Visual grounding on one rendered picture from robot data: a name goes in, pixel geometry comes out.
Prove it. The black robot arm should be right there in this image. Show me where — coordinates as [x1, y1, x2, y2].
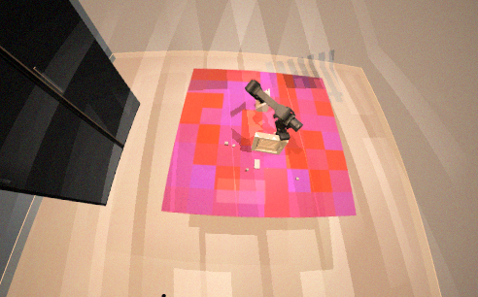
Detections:
[245, 80, 304, 132]

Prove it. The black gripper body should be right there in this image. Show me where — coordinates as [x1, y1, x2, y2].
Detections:
[272, 114, 290, 141]

